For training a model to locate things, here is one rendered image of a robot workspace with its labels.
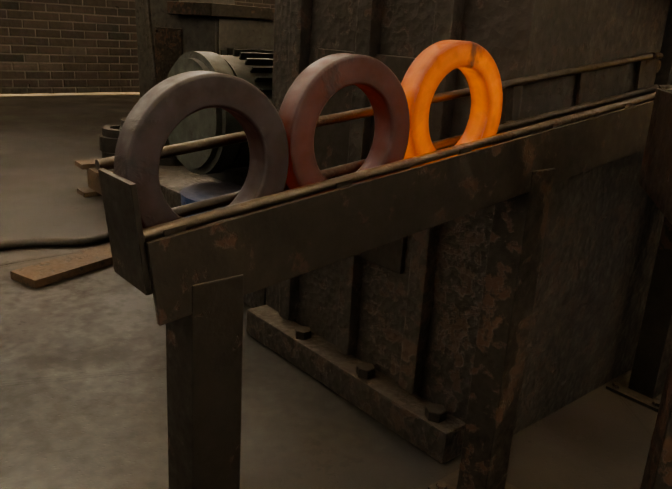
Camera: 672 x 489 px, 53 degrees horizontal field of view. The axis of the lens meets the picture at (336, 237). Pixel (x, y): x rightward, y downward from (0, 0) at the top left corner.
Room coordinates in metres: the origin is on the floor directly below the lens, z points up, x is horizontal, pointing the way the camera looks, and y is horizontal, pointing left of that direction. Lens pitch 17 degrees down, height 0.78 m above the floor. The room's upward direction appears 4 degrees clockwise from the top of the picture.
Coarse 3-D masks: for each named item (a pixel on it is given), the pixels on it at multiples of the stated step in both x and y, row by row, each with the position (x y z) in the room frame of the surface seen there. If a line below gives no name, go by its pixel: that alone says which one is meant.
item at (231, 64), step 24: (240, 72) 2.08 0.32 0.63; (264, 72) 2.14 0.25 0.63; (192, 120) 2.08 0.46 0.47; (216, 120) 1.97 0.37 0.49; (240, 144) 2.05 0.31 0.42; (168, 168) 2.39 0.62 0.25; (192, 168) 2.08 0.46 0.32; (216, 168) 2.04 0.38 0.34; (240, 168) 2.28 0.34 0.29; (168, 192) 2.11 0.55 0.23; (264, 288) 1.70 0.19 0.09
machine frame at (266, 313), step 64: (320, 0) 1.51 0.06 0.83; (384, 0) 1.36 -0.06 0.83; (448, 0) 1.20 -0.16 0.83; (512, 0) 1.14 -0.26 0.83; (576, 0) 1.18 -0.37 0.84; (640, 0) 1.33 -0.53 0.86; (512, 64) 1.13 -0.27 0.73; (576, 64) 1.20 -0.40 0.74; (320, 128) 1.47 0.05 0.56; (448, 128) 1.21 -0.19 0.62; (576, 192) 1.25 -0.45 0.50; (640, 192) 1.43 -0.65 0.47; (384, 256) 1.30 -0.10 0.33; (448, 256) 1.19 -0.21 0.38; (576, 256) 1.28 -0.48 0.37; (640, 256) 1.47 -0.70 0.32; (256, 320) 1.56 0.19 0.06; (320, 320) 1.46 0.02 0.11; (384, 320) 1.30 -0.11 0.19; (448, 320) 1.18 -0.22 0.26; (576, 320) 1.31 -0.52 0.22; (640, 320) 1.52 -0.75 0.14; (384, 384) 1.25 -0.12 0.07; (448, 384) 1.16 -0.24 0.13; (576, 384) 1.34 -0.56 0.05; (448, 448) 1.09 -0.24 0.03
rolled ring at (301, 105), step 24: (312, 72) 0.74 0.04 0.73; (336, 72) 0.75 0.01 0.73; (360, 72) 0.77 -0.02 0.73; (384, 72) 0.79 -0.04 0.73; (288, 96) 0.73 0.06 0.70; (312, 96) 0.72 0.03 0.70; (384, 96) 0.80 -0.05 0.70; (288, 120) 0.72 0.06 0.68; (312, 120) 0.73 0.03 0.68; (384, 120) 0.82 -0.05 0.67; (408, 120) 0.82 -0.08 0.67; (288, 144) 0.71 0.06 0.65; (312, 144) 0.73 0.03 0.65; (384, 144) 0.81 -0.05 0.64; (312, 168) 0.73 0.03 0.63; (360, 168) 0.81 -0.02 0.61
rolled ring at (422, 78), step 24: (432, 48) 0.87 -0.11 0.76; (456, 48) 0.87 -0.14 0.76; (480, 48) 0.90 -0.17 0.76; (408, 72) 0.86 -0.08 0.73; (432, 72) 0.85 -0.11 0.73; (480, 72) 0.91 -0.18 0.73; (408, 96) 0.84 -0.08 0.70; (432, 96) 0.85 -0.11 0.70; (480, 96) 0.93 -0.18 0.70; (480, 120) 0.93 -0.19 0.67; (408, 144) 0.84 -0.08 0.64; (432, 144) 0.86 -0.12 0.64; (456, 144) 0.93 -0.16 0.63
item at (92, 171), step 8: (104, 128) 2.83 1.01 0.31; (112, 128) 2.91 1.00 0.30; (120, 128) 2.66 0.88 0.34; (104, 136) 2.83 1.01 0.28; (112, 136) 2.80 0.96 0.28; (104, 144) 2.80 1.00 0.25; (112, 144) 2.78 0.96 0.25; (168, 144) 2.43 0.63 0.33; (104, 152) 2.82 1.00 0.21; (112, 152) 2.80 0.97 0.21; (80, 160) 2.93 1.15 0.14; (88, 160) 2.94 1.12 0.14; (160, 160) 2.44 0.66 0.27; (168, 160) 2.44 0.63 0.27; (176, 160) 2.45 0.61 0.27; (88, 168) 2.86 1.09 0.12; (88, 176) 2.94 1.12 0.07; (96, 176) 2.71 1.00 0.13; (88, 184) 2.94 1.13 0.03; (96, 184) 2.86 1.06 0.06; (80, 192) 2.88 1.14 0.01; (88, 192) 2.85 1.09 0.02; (96, 192) 2.87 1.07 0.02
